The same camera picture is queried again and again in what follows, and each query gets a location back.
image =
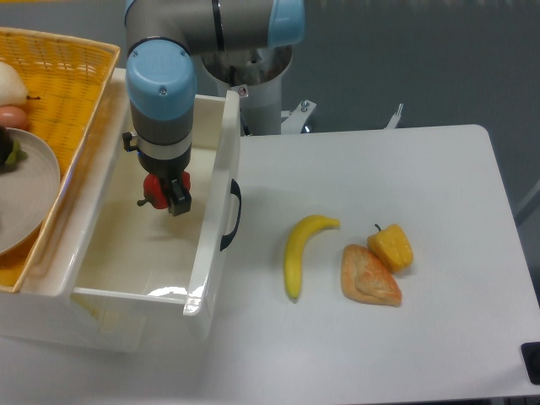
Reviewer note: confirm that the open upper white drawer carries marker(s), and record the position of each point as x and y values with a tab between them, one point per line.
169	268

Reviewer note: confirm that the dark purple mangosteen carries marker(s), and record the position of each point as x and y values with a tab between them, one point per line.
11	152

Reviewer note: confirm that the yellow bell pepper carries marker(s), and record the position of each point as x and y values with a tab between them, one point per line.
391	245

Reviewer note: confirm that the white pear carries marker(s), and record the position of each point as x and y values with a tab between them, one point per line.
13	89

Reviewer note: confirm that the red bell pepper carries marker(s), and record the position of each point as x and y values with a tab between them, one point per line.
157	192

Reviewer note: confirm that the yellow banana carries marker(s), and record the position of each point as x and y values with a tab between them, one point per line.
294	250

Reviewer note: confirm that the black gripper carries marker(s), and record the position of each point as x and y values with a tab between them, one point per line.
166	162

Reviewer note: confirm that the triangular toast bread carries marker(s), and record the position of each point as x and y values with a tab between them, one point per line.
366	280

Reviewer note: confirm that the grey round plate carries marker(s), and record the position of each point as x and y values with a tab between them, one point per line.
28	191

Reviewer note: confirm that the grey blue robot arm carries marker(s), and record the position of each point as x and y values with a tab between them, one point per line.
162	38

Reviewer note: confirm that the yellow woven basket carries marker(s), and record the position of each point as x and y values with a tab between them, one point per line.
71	75

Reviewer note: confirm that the white drawer cabinet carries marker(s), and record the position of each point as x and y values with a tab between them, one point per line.
58	302

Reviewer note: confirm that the black corner device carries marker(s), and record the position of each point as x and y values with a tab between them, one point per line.
531	356

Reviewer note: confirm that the black drawer handle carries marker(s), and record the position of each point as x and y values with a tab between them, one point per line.
235	212

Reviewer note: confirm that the white metal bracket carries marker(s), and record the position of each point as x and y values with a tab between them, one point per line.
395	118

